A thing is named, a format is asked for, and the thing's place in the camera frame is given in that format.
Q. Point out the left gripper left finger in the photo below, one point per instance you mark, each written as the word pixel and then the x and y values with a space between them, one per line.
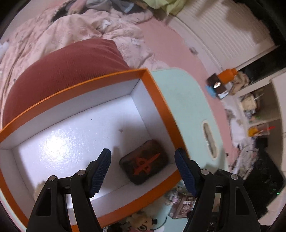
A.
pixel 50 210

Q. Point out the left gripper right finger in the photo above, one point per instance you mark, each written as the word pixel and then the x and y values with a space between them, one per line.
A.
pixel 236 212

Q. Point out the brown card box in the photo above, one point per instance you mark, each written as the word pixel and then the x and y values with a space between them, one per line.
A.
pixel 182 204

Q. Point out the cartoon mouse figure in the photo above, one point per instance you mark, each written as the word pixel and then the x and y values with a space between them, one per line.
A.
pixel 138 222

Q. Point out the dark red-print case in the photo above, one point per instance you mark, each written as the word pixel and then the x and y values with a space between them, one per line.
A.
pixel 144 162

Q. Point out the orange cardboard box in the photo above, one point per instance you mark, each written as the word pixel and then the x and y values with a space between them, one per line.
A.
pixel 63 133

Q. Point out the phone on blue stand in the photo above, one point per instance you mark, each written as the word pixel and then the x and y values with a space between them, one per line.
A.
pixel 215 87

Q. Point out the orange bottle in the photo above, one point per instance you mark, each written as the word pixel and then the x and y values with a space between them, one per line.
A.
pixel 227 75

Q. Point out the red pillow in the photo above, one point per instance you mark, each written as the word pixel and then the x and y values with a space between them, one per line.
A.
pixel 66 67

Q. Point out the pink floral quilt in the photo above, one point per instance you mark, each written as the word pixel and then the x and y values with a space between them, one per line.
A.
pixel 44 34

